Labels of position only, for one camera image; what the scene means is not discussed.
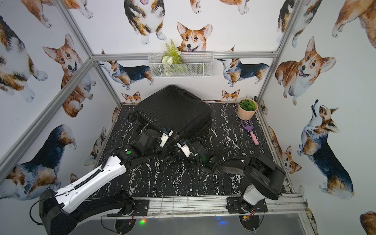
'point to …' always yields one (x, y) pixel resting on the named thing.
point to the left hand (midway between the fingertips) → (171, 143)
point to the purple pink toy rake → (250, 128)
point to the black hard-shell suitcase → (173, 108)
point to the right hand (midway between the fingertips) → (178, 155)
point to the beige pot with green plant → (246, 108)
